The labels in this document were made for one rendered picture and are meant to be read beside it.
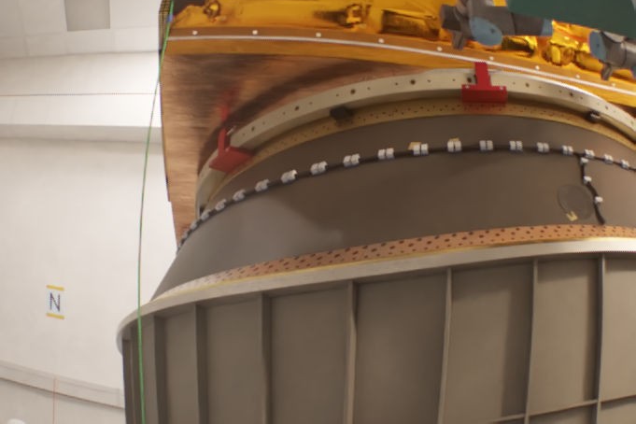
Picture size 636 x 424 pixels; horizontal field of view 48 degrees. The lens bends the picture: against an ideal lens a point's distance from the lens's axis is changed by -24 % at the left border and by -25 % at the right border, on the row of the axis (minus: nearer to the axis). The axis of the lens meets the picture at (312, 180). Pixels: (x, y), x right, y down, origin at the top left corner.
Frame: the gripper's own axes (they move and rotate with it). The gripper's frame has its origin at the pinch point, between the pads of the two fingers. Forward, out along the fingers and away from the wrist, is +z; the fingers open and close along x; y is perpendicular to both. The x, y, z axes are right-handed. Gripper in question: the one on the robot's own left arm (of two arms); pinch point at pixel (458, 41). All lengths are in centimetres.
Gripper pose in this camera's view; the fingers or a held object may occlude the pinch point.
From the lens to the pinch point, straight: 213.3
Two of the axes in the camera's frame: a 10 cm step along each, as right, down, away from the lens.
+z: -1.0, 4.1, 9.0
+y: 0.2, -9.1, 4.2
